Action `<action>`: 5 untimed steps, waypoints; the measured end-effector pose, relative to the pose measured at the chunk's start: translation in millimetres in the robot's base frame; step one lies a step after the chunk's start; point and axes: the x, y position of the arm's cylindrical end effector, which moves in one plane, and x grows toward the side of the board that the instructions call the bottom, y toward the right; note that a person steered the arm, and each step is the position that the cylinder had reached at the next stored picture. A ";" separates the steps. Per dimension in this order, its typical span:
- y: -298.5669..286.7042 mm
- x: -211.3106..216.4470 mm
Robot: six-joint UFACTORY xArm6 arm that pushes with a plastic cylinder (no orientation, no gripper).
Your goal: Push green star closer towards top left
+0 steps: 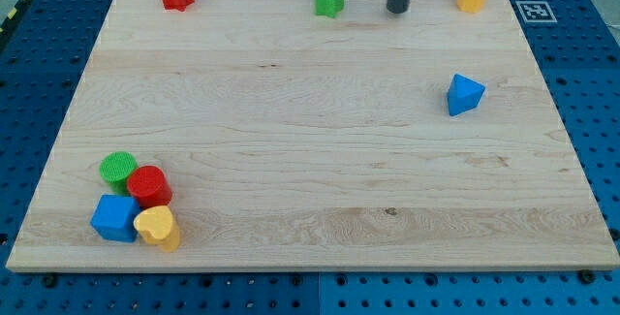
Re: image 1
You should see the wooden board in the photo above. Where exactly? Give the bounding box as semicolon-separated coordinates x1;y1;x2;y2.
7;0;619;273

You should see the blue triangle block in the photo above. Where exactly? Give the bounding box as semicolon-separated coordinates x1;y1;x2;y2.
447;74;486;116

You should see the red cylinder block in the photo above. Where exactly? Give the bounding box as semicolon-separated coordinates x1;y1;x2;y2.
127;166;173;208

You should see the yellow heart block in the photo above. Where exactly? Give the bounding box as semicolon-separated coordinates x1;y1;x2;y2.
133;205;180;253

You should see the green cylinder block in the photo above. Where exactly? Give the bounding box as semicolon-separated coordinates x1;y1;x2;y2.
99;151;138;196

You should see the blue cube block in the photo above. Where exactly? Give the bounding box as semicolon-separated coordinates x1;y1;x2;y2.
90;194;140;242

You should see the white fiducial marker tag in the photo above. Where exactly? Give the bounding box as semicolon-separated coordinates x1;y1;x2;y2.
515;0;557;23

